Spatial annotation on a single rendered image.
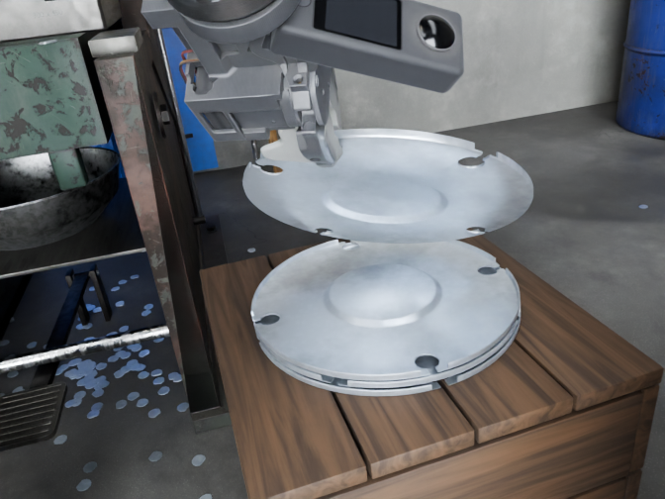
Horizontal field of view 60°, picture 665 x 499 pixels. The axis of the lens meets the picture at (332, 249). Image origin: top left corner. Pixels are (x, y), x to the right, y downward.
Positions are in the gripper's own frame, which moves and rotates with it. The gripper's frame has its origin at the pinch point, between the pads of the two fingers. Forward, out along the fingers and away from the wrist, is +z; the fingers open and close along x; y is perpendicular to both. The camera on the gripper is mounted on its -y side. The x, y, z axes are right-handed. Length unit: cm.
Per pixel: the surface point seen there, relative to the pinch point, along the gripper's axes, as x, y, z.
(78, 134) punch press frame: -16, 42, 22
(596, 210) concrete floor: -39, -53, 119
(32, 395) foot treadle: 19, 53, 37
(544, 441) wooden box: 22.7, -17.0, 12.9
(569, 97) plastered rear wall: -123, -68, 195
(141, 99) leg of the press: -18.3, 30.2, 18.0
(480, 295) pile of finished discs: 8.2, -12.5, 19.0
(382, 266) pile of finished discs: 3.9, -1.6, 22.5
